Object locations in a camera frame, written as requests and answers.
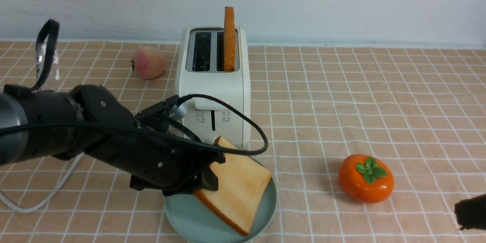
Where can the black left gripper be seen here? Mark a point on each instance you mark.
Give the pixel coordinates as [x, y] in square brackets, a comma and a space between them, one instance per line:
[153, 147]

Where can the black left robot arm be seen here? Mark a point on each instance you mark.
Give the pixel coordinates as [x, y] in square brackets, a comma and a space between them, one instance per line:
[39, 124]

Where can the white two-slot toaster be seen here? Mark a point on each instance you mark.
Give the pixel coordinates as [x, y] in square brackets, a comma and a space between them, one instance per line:
[200, 71]

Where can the orange checkered tablecloth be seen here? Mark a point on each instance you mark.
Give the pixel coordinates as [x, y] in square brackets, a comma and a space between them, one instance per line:
[420, 111]

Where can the toast slice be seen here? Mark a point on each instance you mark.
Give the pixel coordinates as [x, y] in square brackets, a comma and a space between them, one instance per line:
[241, 185]
[229, 39]

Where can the pink peach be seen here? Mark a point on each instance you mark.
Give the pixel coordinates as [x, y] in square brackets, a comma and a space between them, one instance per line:
[148, 63]

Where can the light green round plate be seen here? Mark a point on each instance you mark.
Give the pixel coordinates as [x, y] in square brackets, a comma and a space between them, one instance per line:
[196, 223]

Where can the orange persimmon with green leaf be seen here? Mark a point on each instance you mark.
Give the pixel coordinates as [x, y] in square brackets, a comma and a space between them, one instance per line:
[366, 179]

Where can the black right gripper tip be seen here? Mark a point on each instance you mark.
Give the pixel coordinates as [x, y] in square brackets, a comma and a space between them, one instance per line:
[471, 213]

